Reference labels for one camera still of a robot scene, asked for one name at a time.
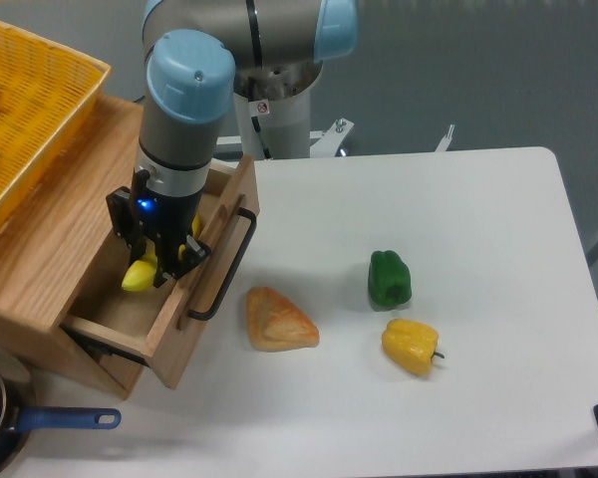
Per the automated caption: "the open wooden top drawer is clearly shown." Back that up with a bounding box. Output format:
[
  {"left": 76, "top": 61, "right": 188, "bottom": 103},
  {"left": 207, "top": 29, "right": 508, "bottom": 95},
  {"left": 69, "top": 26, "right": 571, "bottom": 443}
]
[{"left": 62, "top": 156, "right": 259, "bottom": 392}]

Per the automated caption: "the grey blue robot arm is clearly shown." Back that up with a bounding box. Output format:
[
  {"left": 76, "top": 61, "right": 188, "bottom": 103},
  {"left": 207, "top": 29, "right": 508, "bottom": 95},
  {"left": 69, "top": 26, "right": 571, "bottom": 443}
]
[{"left": 107, "top": 1, "right": 358, "bottom": 291}]

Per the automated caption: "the wooden drawer cabinet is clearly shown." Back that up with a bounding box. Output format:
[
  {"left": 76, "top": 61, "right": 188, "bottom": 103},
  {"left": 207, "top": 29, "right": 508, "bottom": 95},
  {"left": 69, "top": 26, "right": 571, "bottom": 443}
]
[{"left": 0, "top": 96, "right": 143, "bottom": 398}]

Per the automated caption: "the blue handled black pan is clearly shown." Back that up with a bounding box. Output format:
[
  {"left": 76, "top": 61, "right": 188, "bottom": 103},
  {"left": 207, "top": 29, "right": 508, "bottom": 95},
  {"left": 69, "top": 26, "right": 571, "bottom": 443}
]
[{"left": 0, "top": 353, "right": 122, "bottom": 472}]

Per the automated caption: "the green bell pepper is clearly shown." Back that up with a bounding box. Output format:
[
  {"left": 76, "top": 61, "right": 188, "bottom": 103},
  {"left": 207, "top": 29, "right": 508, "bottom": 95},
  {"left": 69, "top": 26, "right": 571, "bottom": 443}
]
[{"left": 368, "top": 250, "right": 413, "bottom": 309}]

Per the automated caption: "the yellow bell pepper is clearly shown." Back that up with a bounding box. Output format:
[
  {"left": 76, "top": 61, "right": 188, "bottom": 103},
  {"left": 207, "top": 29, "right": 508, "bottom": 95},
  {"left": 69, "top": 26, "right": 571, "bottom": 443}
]
[{"left": 381, "top": 319, "right": 444, "bottom": 376}]

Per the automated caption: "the white metal bracket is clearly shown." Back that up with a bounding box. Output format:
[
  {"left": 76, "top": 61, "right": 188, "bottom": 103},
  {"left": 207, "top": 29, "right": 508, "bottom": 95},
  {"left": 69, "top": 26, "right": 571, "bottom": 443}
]
[{"left": 435, "top": 123, "right": 455, "bottom": 152}]

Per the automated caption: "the black drawer handle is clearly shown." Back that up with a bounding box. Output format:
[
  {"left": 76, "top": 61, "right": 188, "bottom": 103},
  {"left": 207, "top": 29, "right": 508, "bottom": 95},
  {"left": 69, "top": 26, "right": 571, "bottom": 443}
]
[{"left": 185, "top": 206, "right": 257, "bottom": 322}]

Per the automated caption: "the yellow plastic basket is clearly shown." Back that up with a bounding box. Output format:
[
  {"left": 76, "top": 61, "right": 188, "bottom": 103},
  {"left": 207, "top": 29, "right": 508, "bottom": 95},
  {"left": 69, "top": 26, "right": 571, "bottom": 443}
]
[{"left": 0, "top": 21, "right": 111, "bottom": 230}]

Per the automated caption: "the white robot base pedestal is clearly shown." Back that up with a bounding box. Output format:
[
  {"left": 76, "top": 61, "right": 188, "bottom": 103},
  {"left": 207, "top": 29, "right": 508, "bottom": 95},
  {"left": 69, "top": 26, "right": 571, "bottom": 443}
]
[{"left": 234, "top": 62, "right": 354, "bottom": 159}]

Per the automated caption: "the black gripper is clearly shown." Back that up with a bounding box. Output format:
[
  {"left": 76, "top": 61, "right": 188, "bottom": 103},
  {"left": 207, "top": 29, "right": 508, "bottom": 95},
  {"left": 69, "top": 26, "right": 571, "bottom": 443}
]
[{"left": 106, "top": 168, "right": 211, "bottom": 288}]

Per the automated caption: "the yellow banana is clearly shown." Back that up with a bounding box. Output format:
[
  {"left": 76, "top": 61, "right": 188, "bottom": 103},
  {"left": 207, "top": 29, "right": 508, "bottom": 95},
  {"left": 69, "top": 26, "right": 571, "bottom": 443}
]
[{"left": 122, "top": 213, "right": 202, "bottom": 292}]

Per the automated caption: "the triangular toasted bread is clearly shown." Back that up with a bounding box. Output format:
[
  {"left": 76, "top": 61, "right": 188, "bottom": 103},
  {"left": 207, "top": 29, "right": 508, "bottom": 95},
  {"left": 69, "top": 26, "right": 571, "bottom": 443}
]
[{"left": 246, "top": 287, "right": 320, "bottom": 353}]

